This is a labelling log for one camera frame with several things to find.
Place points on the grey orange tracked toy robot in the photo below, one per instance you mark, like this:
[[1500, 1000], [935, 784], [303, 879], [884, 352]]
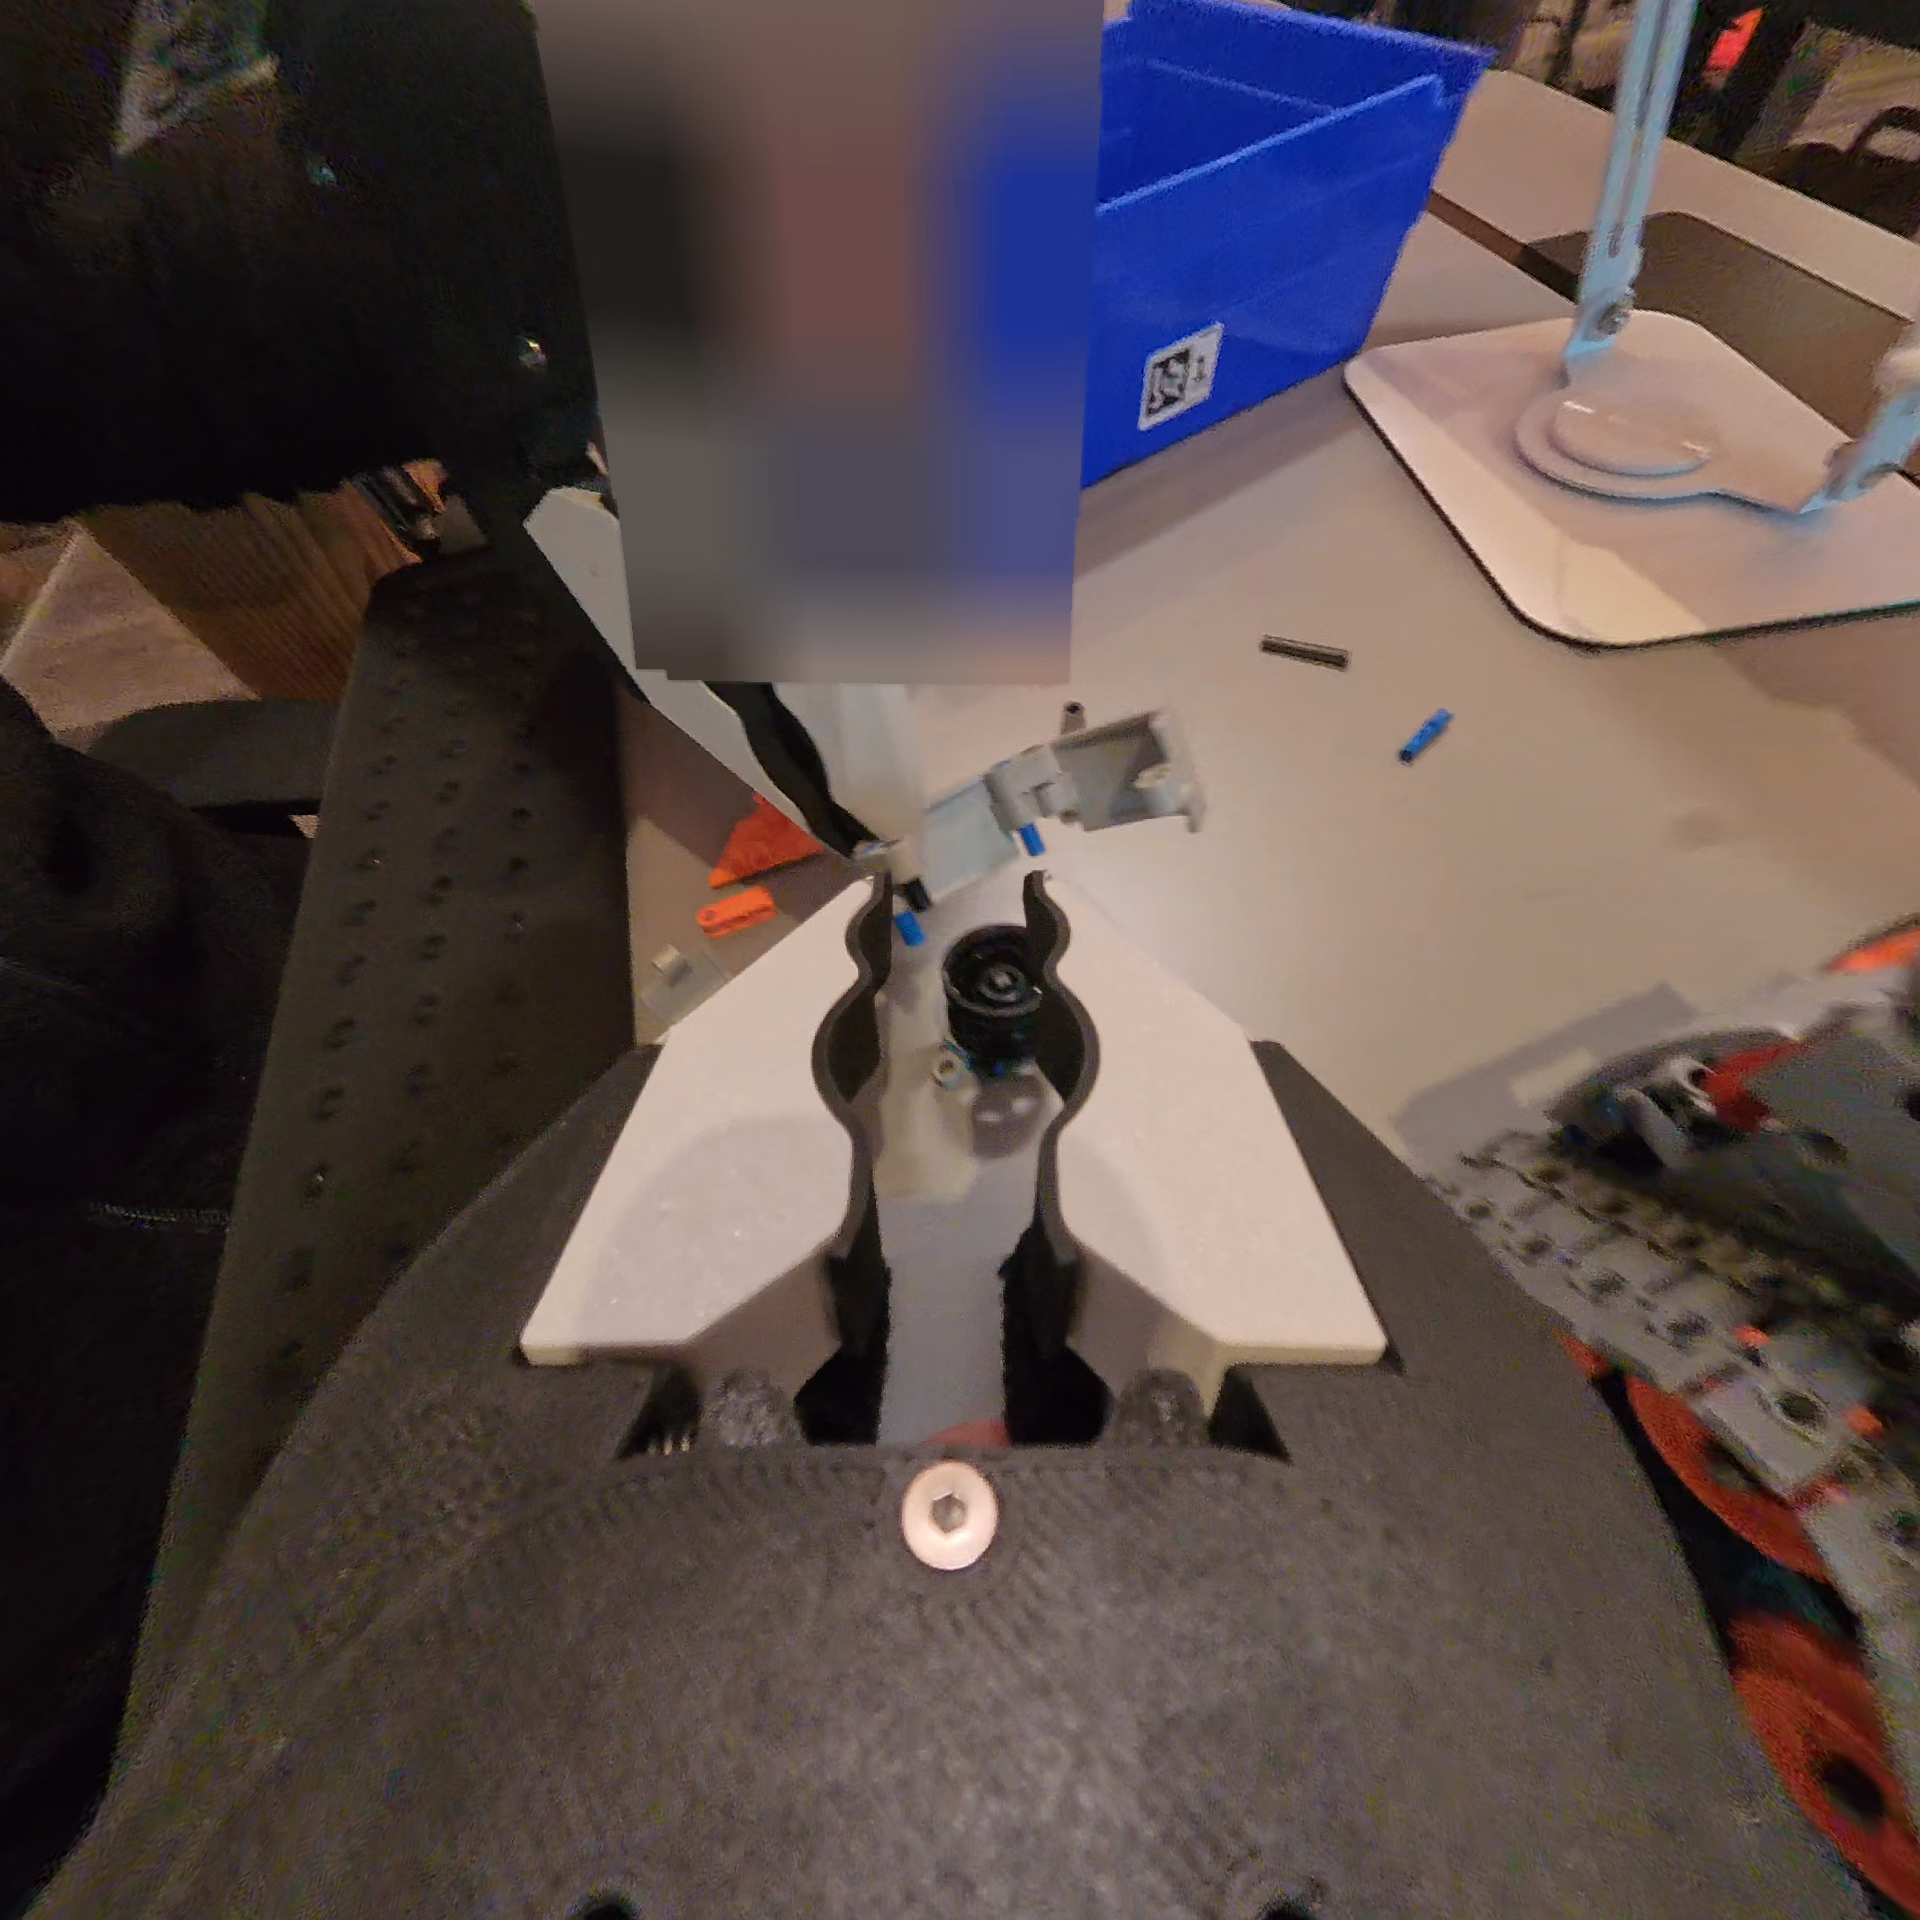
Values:
[[1741, 1352]]

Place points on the small blue pin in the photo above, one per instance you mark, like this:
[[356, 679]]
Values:
[[1428, 737]]

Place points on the blue plastic bin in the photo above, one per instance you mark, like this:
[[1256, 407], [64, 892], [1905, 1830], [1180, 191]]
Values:
[[1261, 240]]

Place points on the short black axle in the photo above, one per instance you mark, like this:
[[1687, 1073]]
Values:
[[1304, 652]]

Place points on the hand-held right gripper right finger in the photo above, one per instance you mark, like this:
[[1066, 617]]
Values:
[[1217, 1201]]

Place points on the white flat sheet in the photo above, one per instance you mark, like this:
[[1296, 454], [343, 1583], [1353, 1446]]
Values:
[[1652, 497]]

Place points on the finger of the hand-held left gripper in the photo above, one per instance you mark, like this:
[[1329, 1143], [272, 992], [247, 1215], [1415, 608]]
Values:
[[674, 720], [914, 737]]

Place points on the small white blue connector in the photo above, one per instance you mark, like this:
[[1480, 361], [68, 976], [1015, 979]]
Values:
[[1066, 788]]

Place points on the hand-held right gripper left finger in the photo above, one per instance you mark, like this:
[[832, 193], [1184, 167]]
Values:
[[690, 1201]]

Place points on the black perforated board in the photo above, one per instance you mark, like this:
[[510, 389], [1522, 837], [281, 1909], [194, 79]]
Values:
[[422, 991]]

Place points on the orange flat panel piece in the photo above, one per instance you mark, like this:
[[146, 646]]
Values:
[[758, 864]]

